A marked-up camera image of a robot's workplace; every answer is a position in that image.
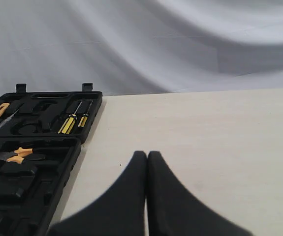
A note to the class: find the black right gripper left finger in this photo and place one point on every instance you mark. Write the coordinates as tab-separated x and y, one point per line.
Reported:
117	212

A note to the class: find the large yellow black screwdriver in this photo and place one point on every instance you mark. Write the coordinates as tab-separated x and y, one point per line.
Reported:
70	121

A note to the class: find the orange handled pliers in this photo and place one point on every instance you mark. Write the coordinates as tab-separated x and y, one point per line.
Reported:
16	156

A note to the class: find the black plastic tool case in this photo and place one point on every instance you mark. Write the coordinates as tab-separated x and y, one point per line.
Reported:
31	191

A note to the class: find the small yellow black screwdriver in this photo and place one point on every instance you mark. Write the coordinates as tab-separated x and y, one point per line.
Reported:
85	116

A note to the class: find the white backdrop cloth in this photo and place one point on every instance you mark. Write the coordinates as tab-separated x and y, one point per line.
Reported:
141	46

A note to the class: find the clear tester screwdriver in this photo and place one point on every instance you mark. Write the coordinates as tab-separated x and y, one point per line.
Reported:
5	121

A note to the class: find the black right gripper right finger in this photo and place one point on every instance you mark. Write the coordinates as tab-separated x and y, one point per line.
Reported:
173	211

